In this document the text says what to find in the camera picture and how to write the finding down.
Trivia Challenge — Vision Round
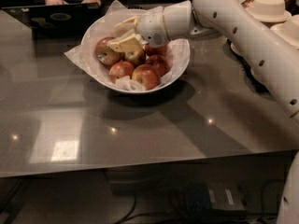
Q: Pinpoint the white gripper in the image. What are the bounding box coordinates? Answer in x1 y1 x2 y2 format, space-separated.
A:
108 0 192 52

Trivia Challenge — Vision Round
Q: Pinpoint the large red apple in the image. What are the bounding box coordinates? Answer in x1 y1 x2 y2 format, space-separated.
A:
94 36 123 66

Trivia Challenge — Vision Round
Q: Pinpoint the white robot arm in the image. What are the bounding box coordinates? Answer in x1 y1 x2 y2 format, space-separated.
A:
108 0 299 122

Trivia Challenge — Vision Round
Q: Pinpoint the small yellow-red apple centre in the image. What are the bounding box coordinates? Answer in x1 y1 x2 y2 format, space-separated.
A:
124 49 146 66

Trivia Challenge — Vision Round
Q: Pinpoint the red apple back right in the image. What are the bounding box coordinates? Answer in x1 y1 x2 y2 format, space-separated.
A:
144 45 168 56

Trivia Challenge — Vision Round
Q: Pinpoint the red apple front left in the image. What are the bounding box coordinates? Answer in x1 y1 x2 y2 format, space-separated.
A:
109 61 135 83

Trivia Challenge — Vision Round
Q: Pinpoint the red apple middle right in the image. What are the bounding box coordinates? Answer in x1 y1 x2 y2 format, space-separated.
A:
146 54 170 77

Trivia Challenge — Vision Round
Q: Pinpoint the red apple front right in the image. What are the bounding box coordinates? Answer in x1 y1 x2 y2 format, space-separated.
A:
132 64 161 91

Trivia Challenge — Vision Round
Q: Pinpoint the white paper bowl on stack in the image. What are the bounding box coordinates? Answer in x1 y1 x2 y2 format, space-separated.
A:
246 0 292 22

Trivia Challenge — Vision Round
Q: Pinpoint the white paper bowl front stack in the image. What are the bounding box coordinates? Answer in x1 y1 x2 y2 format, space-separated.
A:
270 15 299 49

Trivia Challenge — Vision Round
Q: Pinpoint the person's right hand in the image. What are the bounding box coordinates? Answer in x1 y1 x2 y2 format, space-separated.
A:
45 0 66 6

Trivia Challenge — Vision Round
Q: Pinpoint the white paper liner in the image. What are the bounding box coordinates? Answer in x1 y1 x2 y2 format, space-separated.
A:
64 0 185 92

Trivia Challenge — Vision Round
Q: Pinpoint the black laptop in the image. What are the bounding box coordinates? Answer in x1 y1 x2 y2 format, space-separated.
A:
3 2 103 36

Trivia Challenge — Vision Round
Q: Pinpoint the black mat under plates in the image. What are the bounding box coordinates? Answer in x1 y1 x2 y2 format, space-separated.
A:
226 39 268 94

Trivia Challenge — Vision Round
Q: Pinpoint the dark box under table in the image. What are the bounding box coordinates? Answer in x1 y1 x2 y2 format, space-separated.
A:
184 182 248 216

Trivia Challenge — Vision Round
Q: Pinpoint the black cable on floor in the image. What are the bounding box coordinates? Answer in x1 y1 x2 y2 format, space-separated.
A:
113 179 284 224

